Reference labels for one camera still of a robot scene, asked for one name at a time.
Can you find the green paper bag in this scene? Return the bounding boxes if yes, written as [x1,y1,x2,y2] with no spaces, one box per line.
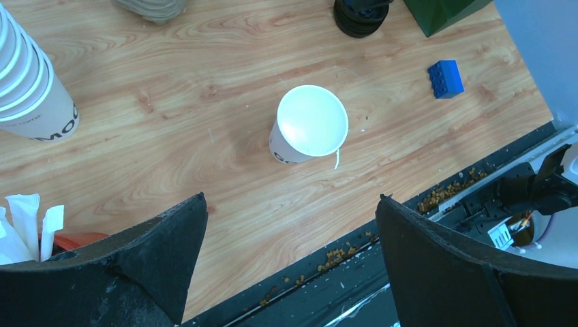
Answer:
[404,0,492,37]

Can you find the white paper coffee cup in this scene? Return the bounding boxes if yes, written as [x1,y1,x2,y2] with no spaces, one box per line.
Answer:
[269,84,349,169]

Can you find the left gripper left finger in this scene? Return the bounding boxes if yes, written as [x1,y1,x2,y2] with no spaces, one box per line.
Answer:
[1,193,209,326]

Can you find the cardboard cup carrier tray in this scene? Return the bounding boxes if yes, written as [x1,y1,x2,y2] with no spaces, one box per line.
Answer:
[112,0,187,25]

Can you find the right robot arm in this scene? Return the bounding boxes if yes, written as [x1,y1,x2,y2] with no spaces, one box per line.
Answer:
[496,142,577,268]

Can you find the stack of white paper cups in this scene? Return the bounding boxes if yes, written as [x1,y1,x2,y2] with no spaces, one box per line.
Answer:
[1,7,80,142]

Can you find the stack of black lids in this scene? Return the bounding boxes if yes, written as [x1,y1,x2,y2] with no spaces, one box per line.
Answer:
[333,0,393,38]

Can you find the red cup holder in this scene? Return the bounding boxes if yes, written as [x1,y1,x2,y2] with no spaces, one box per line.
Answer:
[52,232,108,255]

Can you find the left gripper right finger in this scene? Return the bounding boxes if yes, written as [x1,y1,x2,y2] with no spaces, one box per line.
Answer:
[376,196,577,326]

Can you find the blue toy brick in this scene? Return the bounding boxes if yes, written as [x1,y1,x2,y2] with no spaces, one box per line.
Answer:
[427,60,465,99]

